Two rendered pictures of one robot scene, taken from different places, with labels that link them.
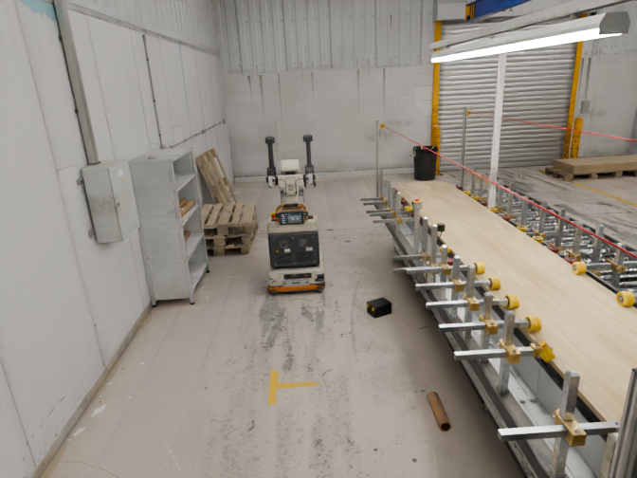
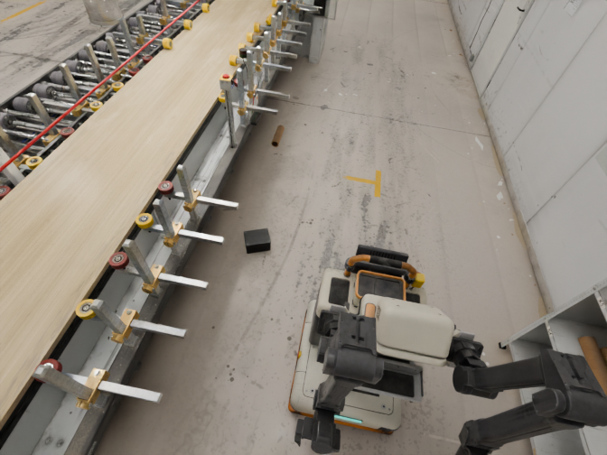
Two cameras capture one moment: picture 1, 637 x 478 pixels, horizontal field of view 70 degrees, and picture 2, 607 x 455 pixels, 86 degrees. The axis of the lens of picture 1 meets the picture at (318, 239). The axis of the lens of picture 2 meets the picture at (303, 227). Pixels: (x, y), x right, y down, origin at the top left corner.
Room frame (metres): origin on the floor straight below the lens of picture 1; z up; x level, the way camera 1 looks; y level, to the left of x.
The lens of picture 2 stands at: (5.47, -0.05, 2.25)
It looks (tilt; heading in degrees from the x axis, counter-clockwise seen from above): 51 degrees down; 185
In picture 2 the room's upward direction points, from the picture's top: 8 degrees clockwise
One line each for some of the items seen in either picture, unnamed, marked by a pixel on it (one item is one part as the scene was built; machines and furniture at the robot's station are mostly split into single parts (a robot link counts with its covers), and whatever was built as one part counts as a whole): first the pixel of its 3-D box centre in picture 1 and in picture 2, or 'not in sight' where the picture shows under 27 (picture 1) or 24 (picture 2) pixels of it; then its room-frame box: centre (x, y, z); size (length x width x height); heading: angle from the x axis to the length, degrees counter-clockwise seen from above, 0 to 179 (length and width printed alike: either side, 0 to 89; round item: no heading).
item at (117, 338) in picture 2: not in sight; (125, 326); (5.07, -0.80, 0.83); 0.14 x 0.06 x 0.05; 1
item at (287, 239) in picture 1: (293, 237); (364, 320); (4.69, 0.27, 0.59); 0.55 x 0.34 x 0.83; 91
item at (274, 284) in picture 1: (296, 269); (348, 361); (4.78, 0.27, 0.16); 0.67 x 0.64 x 0.25; 1
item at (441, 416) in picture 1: (438, 411); (277, 135); (2.49, -0.75, 0.04); 0.30 x 0.08 x 0.08; 1
